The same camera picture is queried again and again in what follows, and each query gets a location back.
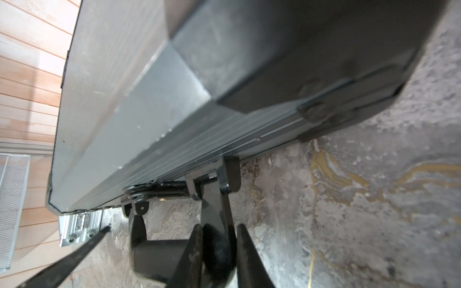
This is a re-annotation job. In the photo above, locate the white wire mesh shelf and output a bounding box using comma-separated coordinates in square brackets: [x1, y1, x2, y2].
[1, 153, 30, 272]

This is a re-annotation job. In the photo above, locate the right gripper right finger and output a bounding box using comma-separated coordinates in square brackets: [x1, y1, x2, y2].
[237, 224, 275, 288]

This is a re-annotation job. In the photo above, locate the black poker set case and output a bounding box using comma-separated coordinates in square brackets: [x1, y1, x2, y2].
[44, 0, 449, 283]

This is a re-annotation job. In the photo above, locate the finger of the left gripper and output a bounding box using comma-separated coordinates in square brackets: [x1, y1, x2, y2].
[18, 226, 111, 288]

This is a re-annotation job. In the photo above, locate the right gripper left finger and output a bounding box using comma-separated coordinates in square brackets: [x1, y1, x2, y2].
[166, 224, 203, 288]

